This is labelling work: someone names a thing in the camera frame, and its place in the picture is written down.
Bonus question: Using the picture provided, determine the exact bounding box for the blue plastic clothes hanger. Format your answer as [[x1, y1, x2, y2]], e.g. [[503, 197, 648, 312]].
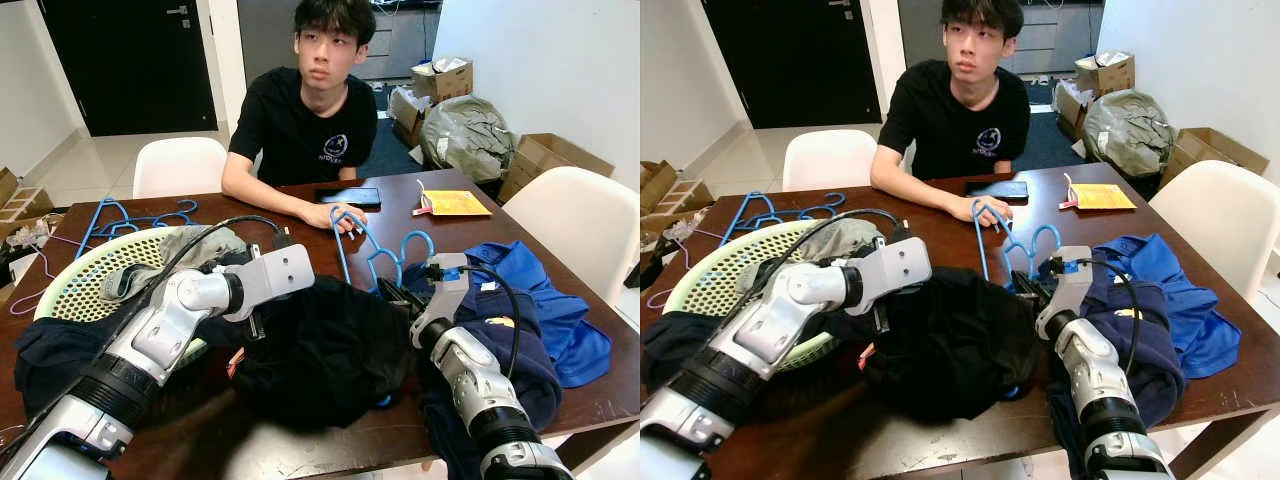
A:
[[745, 192, 849, 229], [328, 205, 438, 301], [100, 200, 201, 239], [972, 198, 1063, 286], [75, 198, 191, 263], [720, 190, 836, 246]]

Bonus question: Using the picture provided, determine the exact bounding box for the black garment with print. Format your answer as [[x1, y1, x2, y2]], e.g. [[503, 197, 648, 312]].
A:
[[830, 265, 1046, 423], [195, 275, 419, 433]]

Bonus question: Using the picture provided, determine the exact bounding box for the navy shirt with yellow badge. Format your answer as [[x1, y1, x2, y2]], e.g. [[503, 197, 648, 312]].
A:
[[1050, 278, 1186, 480], [418, 290, 563, 480]]

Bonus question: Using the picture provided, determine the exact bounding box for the grey cloth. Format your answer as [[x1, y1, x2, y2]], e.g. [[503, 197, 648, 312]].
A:
[[98, 224, 249, 303], [790, 216, 886, 266]]

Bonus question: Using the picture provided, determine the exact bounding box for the black smartphone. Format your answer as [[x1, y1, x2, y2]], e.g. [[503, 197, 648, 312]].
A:
[[314, 186, 383, 209], [965, 180, 1031, 201]]

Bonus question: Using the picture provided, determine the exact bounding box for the yellow envelope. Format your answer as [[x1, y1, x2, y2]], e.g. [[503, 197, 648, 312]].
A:
[[1058, 172, 1139, 212], [412, 180, 494, 219]]

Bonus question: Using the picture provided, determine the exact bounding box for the dark brown wooden table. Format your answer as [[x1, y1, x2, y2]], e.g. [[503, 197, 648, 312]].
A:
[[0, 168, 640, 480], [640, 160, 1280, 480]]

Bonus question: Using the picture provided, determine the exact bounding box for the white plastic chair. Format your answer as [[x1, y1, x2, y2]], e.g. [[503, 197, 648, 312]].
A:
[[132, 137, 231, 200], [500, 165, 640, 309], [782, 129, 879, 193], [1147, 160, 1280, 306]]

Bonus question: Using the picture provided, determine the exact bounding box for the pale green laundry basket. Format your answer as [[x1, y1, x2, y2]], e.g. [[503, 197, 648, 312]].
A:
[[33, 225, 241, 369], [662, 218, 881, 373]]

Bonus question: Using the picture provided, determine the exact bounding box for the bright blue garment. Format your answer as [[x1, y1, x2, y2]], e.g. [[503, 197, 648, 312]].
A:
[[1090, 233, 1243, 379], [462, 240, 613, 389]]

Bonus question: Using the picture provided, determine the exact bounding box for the grey green sack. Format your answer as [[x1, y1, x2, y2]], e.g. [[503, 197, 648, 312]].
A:
[[1082, 88, 1179, 179], [420, 95, 518, 184]]

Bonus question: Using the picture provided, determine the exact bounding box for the large open cardboard box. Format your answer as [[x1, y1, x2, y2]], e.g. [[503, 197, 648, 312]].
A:
[[1160, 127, 1271, 189], [497, 133, 616, 206]]

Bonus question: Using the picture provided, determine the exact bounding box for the dark navy garment white logo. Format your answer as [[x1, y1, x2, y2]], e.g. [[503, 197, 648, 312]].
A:
[[13, 312, 136, 419], [640, 310, 721, 393]]

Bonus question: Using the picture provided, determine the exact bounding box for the small filled cardboard box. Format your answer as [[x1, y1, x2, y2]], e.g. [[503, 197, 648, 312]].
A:
[[410, 57, 475, 106], [1075, 50, 1137, 98]]

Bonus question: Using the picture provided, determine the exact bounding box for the grey drawer cabinet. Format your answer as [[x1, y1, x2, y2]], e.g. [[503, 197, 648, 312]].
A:
[[1010, 0, 1106, 76], [360, 0, 443, 83]]

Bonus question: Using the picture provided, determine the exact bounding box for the black door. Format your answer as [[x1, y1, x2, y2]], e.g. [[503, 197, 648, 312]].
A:
[[38, 0, 219, 138], [700, 0, 883, 131]]

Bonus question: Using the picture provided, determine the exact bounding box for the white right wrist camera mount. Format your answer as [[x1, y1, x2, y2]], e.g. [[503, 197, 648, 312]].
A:
[[1035, 245, 1094, 341], [408, 252, 471, 351]]

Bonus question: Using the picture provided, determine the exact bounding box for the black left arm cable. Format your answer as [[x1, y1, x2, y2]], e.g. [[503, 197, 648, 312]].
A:
[[95, 213, 293, 336], [740, 205, 913, 321]]

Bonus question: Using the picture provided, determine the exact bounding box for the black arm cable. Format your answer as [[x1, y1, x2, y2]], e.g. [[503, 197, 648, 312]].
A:
[[425, 260, 523, 381], [740, 205, 913, 321], [1060, 258, 1143, 376], [95, 213, 293, 336]]

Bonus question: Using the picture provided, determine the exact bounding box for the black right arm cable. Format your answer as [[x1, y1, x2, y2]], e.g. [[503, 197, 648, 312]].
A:
[[425, 260, 523, 381], [1060, 258, 1143, 376]]

